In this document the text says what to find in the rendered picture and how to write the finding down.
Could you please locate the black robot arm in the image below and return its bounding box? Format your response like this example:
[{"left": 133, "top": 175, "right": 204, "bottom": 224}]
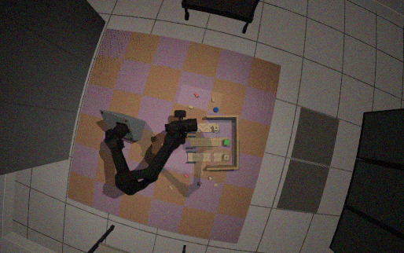
[{"left": 104, "top": 119, "right": 198, "bottom": 196}]

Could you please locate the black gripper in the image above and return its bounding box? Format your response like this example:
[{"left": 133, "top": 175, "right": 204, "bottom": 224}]
[{"left": 174, "top": 110, "right": 185, "bottom": 145}]

